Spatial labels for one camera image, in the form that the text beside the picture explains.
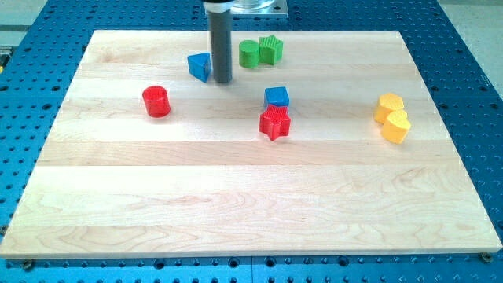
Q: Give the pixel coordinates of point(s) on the green cylinder block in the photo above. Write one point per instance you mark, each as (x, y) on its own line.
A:
(248, 54)

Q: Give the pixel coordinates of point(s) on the blue cube block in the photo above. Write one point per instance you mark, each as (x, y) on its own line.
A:
(277, 96)

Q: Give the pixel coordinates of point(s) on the green star block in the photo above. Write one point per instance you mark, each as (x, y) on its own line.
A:
(270, 49)

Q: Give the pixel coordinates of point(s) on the yellow hexagon block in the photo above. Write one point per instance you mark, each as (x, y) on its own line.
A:
(386, 104)

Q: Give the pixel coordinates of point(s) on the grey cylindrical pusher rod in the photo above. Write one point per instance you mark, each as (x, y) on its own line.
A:
(220, 28)

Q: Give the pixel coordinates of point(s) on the blue triangle block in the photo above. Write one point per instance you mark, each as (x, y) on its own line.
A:
(200, 66)

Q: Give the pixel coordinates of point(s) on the red cylinder block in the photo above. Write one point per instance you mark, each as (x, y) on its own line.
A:
(156, 101)

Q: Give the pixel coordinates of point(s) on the yellow heart block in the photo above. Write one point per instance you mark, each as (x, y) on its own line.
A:
(396, 126)

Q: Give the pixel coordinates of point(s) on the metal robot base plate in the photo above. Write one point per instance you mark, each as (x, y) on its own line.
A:
(260, 8)

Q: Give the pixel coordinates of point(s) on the red star block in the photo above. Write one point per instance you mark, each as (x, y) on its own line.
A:
(275, 122)

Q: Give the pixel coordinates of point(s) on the wooden board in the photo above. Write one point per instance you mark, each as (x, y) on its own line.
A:
(114, 182)

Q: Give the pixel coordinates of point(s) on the blue perforated table plate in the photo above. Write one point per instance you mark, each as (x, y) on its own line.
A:
(40, 71)

